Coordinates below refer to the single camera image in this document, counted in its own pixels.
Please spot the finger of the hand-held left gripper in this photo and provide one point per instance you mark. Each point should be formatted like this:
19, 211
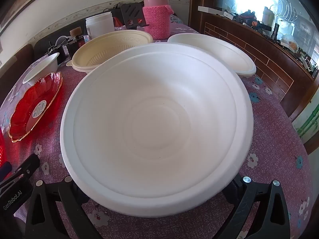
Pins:
5, 170
28, 165

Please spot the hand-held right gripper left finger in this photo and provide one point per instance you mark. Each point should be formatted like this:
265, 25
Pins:
72, 191

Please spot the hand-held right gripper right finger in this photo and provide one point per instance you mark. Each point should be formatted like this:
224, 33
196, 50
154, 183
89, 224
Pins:
245, 191

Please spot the red glass plate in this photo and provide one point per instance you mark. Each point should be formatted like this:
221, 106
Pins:
2, 149
37, 104

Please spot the large white foam plate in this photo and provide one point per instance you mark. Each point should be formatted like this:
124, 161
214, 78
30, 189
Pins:
154, 129
199, 51

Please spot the white foam bowl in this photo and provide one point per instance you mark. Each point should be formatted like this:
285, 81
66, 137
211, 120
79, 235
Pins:
224, 49

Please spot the purple floral tablecloth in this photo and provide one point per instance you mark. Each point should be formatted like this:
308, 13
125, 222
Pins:
269, 129

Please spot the green pipes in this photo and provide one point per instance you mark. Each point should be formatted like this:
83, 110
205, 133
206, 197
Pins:
307, 122

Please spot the small white bowl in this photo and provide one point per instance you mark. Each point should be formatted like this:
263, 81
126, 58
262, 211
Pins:
42, 67

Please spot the brown armchair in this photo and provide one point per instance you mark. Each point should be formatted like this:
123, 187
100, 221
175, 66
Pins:
17, 59

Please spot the black sofa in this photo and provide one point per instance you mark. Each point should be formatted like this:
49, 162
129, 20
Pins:
42, 44

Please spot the black jar with cork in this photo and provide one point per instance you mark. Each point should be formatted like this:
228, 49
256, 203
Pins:
76, 33

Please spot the cream plastic bowl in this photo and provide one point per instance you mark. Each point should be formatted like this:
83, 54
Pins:
109, 47

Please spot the white plastic jar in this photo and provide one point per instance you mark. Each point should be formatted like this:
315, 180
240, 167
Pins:
99, 26

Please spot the black flashlight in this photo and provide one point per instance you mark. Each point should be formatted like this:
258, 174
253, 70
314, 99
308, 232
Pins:
276, 31

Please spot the red plastic bag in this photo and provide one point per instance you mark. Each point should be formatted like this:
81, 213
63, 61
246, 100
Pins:
117, 22

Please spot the orange and black tool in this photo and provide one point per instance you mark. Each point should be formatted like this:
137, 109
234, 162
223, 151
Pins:
248, 17

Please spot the white jug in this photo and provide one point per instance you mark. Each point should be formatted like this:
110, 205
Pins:
269, 16

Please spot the white flat box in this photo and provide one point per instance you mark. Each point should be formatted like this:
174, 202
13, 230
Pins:
209, 10

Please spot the pink thermos with knitted sleeve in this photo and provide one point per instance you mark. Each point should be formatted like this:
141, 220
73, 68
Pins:
157, 12

